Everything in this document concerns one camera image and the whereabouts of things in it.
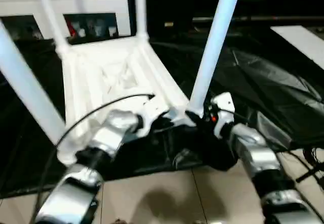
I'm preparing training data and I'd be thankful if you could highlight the white flat panel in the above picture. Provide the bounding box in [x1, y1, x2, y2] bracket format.
[270, 25, 324, 70]

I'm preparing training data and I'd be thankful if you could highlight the black mat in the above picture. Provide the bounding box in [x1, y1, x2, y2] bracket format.
[0, 26, 324, 199]

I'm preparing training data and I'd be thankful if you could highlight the white cabinet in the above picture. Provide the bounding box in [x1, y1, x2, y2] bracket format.
[0, 0, 131, 39]

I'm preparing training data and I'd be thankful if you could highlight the black floor cable bundle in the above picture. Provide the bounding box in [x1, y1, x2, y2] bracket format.
[303, 145, 324, 166]

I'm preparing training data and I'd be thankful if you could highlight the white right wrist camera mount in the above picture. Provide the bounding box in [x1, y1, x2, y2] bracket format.
[211, 91, 235, 138]

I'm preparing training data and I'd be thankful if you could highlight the black stand rod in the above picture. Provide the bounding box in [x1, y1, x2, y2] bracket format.
[296, 168, 324, 183]

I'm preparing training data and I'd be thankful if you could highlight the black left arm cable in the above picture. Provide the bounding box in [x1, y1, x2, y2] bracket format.
[30, 93, 156, 224]

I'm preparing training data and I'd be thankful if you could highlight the dark metal rod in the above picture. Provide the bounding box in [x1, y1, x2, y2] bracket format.
[192, 16, 324, 22]

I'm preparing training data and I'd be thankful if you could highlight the white plastic table top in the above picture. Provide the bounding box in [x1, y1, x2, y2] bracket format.
[56, 35, 200, 166]

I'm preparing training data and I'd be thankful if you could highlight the white plastic table leg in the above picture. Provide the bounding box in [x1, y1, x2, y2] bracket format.
[188, 0, 244, 115]
[34, 0, 70, 54]
[134, 0, 150, 42]
[0, 20, 68, 146]

